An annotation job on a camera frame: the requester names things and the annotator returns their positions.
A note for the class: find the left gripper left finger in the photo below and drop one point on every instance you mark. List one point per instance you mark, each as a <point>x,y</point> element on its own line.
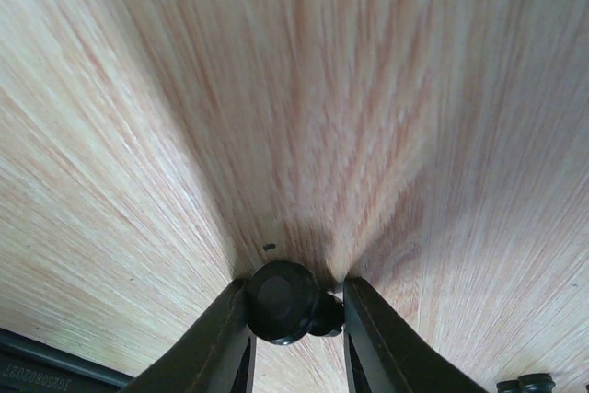
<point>216,354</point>

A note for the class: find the black chess piece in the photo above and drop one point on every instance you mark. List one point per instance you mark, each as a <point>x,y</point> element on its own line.
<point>508,386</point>
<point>285,303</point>
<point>536,383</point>

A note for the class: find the black aluminium frame rail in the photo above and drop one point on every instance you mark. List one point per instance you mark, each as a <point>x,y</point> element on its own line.
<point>32,366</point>

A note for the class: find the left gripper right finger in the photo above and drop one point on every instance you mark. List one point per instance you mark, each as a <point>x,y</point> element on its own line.
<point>383,353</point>

